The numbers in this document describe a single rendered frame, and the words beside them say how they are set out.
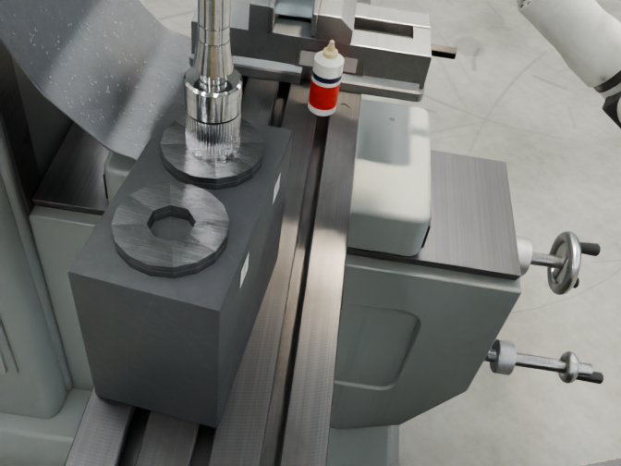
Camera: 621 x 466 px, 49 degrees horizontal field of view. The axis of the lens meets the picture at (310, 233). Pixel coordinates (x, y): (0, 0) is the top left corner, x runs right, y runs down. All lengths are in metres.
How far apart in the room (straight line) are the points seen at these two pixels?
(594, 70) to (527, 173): 1.70
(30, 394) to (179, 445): 0.88
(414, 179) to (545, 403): 1.02
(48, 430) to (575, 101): 2.30
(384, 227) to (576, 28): 0.39
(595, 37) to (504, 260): 0.42
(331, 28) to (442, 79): 1.91
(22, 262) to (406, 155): 0.65
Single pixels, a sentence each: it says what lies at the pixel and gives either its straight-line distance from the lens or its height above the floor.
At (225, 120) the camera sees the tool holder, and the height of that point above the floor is 1.20.
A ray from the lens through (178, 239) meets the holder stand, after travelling 0.53.
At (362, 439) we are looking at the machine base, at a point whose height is 0.20.
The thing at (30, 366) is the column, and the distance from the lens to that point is 1.43.
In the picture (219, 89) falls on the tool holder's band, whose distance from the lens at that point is 0.56.
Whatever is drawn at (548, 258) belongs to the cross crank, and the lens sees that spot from 1.31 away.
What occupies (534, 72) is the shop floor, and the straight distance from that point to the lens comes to 3.10.
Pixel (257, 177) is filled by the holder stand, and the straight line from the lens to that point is 0.60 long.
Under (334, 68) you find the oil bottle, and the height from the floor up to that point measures 1.04.
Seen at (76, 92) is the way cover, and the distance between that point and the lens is 1.01.
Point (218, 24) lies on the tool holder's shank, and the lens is 0.53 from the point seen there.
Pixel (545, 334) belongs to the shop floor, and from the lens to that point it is 2.09.
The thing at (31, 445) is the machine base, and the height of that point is 0.17.
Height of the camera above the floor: 1.56
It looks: 47 degrees down
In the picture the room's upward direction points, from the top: 10 degrees clockwise
